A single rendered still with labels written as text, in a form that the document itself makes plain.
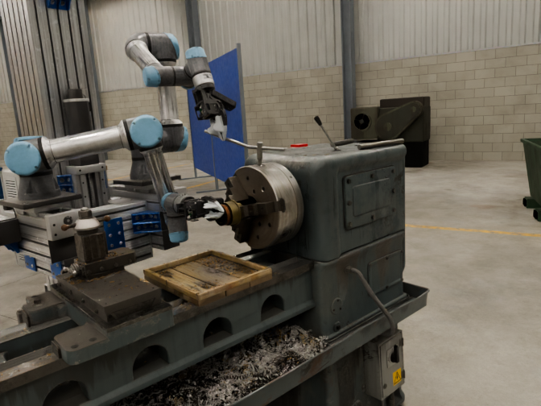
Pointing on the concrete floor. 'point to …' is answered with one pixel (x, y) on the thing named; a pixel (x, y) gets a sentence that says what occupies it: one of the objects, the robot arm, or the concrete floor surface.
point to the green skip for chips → (531, 147)
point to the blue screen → (210, 159)
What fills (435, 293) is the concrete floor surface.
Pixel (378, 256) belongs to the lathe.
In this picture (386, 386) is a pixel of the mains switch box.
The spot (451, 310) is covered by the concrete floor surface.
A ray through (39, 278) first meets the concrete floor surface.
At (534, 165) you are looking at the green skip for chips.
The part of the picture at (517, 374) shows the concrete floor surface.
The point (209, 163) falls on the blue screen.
